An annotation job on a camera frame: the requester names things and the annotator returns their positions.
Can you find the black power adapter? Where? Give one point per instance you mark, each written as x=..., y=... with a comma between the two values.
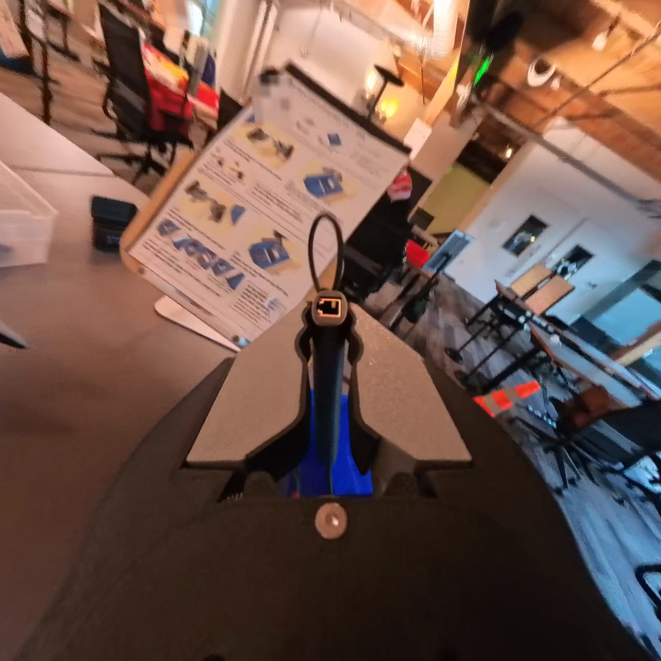
x=113, y=222

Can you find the black pole stand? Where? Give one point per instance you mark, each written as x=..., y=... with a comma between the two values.
x=388, y=77

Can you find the black mesh back chair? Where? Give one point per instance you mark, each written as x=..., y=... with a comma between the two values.
x=124, y=77

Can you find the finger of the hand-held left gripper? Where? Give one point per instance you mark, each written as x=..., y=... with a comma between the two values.
x=10, y=335

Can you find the wooden top black desk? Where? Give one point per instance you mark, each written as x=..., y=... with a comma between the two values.
x=542, y=289

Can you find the orange traffic cone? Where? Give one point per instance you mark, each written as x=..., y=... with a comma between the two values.
x=503, y=400

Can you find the dark grey usb hub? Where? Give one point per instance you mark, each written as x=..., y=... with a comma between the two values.
x=330, y=387

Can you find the clear plastic bin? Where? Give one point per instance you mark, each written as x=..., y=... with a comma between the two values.
x=26, y=227

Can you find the red storage crate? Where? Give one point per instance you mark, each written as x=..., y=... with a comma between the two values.
x=165, y=98

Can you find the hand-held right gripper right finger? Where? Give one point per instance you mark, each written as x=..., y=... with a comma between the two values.
x=413, y=408

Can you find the silver ventilation duct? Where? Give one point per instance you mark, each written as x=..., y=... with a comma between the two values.
x=439, y=26

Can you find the printed instruction sheet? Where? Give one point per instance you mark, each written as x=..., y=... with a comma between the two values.
x=258, y=206

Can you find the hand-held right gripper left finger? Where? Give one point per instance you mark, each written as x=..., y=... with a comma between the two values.
x=248, y=408

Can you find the blue plastic bin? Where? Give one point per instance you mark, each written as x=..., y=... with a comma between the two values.
x=351, y=480

